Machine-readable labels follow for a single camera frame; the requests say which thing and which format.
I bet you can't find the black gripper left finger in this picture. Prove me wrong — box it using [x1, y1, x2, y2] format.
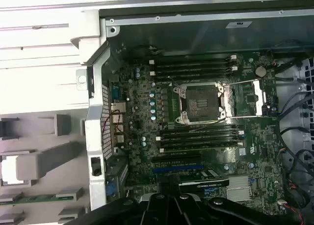
[89, 175, 175, 225]

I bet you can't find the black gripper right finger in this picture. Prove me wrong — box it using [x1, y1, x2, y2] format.
[169, 175, 306, 225]

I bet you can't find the thin wire locking lever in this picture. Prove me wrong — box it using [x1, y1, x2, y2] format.
[193, 119, 226, 132]
[166, 75, 184, 89]

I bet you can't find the metal socket cover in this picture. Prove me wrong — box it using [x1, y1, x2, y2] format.
[220, 79, 268, 119]

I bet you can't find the CPU socket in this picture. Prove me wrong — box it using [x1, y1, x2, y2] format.
[173, 81, 233, 125]

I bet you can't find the silver chipset heatsink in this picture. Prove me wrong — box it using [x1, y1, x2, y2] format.
[227, 176, 251, 201]

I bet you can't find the black graphics card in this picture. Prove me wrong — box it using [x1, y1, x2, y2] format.
[178, 177, 231, 195]

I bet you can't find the blue expansion slot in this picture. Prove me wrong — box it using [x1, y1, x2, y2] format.
[152, 164, 205, 170]

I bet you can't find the black expansion slot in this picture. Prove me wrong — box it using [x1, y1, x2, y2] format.
[152, 155, 201, 163]

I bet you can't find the green motherboard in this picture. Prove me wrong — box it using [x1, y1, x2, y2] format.
[107, 50, 287, 211]

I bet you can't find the green RAM stick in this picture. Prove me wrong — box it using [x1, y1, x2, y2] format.
[0, 195, 77, 206]

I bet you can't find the grey parts rack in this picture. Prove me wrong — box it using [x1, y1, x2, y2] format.
[0, 113, 90, 225]

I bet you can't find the metal drive cage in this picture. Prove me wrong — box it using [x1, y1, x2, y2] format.
[277, 55, 314, 211]

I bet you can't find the round coin battery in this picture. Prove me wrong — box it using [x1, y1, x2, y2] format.
[254, 65, 267, 78]

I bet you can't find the black PC case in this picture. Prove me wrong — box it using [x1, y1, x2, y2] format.
[76, 7, 314, 225]

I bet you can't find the white label sticker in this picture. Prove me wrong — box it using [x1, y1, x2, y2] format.
[225, 21, 252, 29]

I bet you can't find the black wire bundle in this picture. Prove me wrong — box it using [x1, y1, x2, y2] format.
[279, 126, 314, 225]

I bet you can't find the thick black cable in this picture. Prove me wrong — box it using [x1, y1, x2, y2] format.
[271, 39, 314, 75]

